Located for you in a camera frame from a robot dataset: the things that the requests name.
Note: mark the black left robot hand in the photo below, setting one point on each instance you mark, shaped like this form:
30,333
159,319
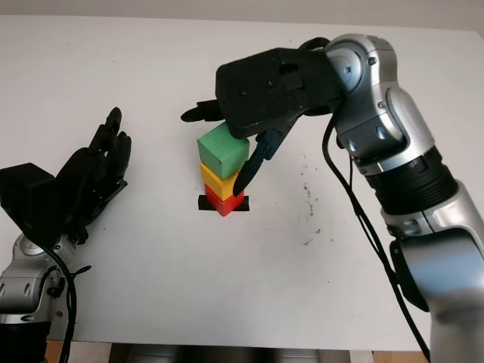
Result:
90,177

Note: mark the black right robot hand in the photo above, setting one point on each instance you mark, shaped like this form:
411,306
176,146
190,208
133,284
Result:
264,147

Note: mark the green wooden cube block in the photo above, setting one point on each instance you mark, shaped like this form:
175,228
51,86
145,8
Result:
219,151

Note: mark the yellow wooden cube block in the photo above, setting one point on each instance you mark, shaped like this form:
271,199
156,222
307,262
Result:
215,183

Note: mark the red wooden cube block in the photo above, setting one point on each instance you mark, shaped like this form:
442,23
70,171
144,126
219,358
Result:
227,208

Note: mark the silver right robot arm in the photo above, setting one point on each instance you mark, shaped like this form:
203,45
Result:
397,125

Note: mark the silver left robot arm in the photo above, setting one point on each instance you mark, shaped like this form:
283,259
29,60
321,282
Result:
22,280

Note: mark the black tape strip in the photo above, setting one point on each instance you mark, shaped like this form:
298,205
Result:
202,204

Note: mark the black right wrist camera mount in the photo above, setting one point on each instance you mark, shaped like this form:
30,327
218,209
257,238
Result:
272,87

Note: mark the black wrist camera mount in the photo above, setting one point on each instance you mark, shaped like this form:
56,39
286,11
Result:
272,87
26,196

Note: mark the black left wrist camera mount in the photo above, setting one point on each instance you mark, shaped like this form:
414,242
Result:
26,196

